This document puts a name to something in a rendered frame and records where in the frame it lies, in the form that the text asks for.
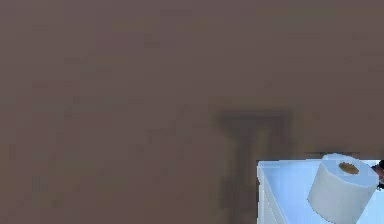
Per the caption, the white toilet paper roll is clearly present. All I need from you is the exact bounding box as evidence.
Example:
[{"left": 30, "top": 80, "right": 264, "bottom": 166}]
[{"left": 306, "top": 152, "right": 380, "bottom": 224}]

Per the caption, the white toilet tank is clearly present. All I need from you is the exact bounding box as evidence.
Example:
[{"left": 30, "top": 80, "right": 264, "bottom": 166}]
[{"left": 256, "top": 159, "right": 384, "bottom": 224}]

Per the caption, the black and brown object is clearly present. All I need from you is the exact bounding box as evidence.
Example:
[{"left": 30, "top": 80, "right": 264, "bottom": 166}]
[{"left": 371, "top": 159, "right": 384, "bottom": 192}]

